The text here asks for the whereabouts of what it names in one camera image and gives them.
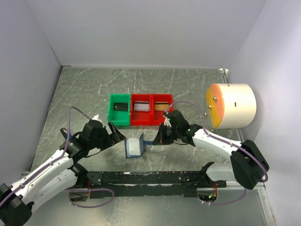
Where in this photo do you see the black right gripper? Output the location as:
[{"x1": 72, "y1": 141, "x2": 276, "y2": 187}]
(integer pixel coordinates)
[{"x1": 152, "y1": 123, "x2": 180, "y2": 145}]

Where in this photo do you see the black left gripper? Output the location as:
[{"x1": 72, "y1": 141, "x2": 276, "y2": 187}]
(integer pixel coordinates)
[{"x1": 88, "y1": 121, "x2": 126, "y2": 151}]

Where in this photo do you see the blue leather card holder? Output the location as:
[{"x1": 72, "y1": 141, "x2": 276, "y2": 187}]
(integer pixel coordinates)
[{"x1": 125, "y1": 133, "x2": 153, "y2": 158}]

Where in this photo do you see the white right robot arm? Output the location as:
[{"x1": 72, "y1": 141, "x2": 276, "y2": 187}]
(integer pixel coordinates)
[{"x1": 152, "y1": 110, "x2": 269, "y2": 190}]

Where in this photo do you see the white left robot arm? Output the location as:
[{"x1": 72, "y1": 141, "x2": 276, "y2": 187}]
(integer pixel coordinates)
[{"x1": 0, "y1": 117, "x2": 126, "y2": 226}]

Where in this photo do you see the black credit card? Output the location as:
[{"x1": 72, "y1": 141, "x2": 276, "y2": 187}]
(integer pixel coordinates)
[{"x1": 113, "y1": 102, "x2": 128, "y2": 112}]

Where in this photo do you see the gold credit card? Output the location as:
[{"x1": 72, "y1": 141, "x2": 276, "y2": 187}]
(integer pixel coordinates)
[{"x1": 154, "y1": 102, "x2": 169, "y2": 111}]

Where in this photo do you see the silver credit card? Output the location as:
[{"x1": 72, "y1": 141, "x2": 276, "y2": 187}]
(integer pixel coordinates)
[{"x1": 133, "y1": 101, "x2": 150, "y2": 112}]

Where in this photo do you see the green plastic bin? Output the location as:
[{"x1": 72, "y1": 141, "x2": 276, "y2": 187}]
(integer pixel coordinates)
[{"x1": 107, "y1": 93, "x2": 131, "y2": 126}]

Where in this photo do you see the red plastic bin middle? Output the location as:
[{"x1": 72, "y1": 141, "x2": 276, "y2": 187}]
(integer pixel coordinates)
[{"x1": 130, "y1": 94, "x2": 154, "y2": 126}]

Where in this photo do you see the red plastic bin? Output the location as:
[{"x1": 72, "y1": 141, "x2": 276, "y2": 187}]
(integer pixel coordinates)
[
  {"x1": 130, "y1": 94, "x2": 154, "y2": 126},
  {"x1": 152, "y1": 94, "x2": 173, "y2": 126}
]

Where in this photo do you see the red plastic bin right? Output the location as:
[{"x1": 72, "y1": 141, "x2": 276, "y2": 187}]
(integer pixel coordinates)
[{"x1": 152, "y1": 94, "x2": 173, "y2": 126}]

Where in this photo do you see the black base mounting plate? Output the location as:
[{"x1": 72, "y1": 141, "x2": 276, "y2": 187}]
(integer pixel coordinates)
[{"x1": 72, "y1": 162, "x2": 226, "y2": 199}]

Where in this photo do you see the cream cylinder orange yellow face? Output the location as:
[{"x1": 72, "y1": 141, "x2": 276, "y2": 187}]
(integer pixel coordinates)
[{"x1": 204, "y1": 83, "x2": 257, "y2": 129}]

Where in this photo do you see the aluminium rail frame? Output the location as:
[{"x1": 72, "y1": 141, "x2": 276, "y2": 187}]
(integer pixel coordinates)
[{"x1": 4, "y1": 68, "x2": 276, "y2": 226}]

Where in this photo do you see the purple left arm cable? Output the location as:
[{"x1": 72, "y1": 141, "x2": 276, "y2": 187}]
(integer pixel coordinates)
[{"x1": 0, "y1": 107, "x2": 115, "y2": 209}]

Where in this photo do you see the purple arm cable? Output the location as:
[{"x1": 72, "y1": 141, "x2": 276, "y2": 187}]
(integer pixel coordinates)
[
  {"x1": 163, "y1": 101, "x2": 269, "y2": 206},
  {"x1": 0, "y1": 107, "x2": 115, "y2": 209}
]

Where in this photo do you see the blue black handled tool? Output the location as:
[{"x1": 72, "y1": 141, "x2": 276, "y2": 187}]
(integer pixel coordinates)
[{"x1": 60, "y1": 128, "x2": 72, "y2": 140}]

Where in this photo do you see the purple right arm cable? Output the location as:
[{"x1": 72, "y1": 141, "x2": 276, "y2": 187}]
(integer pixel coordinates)
[{"x1": 163, "y1": 101, "x2": 269, "y2": 206}]

